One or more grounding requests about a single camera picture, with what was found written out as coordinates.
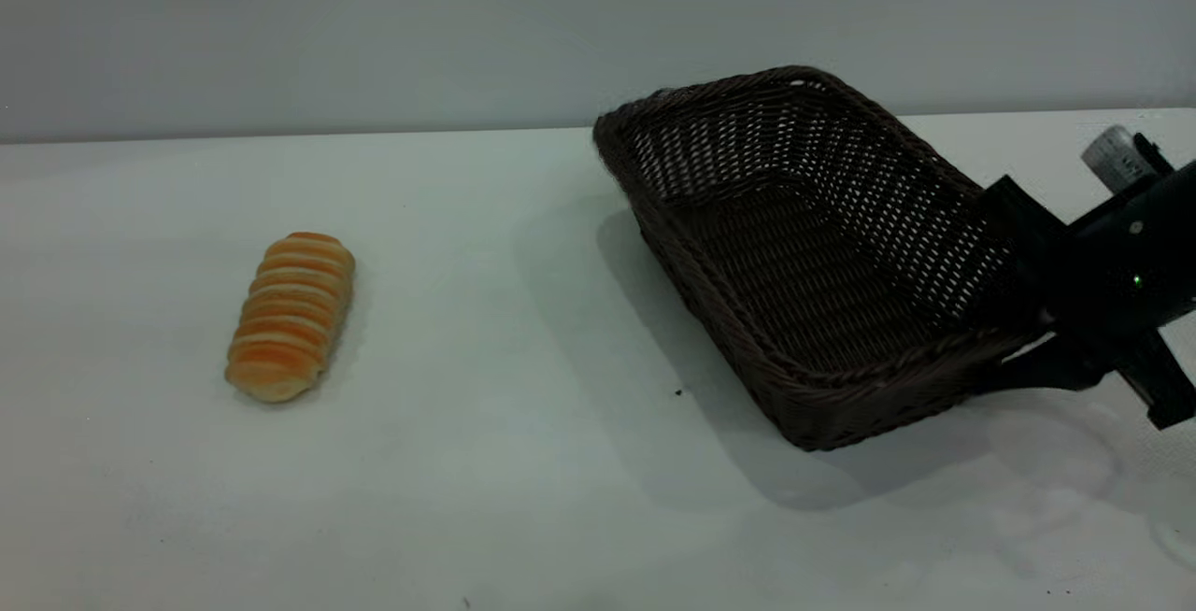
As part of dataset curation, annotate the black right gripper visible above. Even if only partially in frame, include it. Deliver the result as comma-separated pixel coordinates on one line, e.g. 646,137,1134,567
972,159,1196,397

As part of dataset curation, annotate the dark brown wicker basket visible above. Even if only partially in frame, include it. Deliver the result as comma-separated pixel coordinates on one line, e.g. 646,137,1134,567
592,66,1061,451

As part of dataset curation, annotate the striped orange bread roll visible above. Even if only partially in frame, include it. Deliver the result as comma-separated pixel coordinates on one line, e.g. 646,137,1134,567
225,233,357,405

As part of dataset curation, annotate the grey cylindrical connector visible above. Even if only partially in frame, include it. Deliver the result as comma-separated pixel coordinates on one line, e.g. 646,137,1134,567
1081,124,1160,193

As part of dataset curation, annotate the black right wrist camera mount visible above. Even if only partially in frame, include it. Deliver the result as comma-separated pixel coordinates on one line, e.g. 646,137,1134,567
1119,329,1196,431

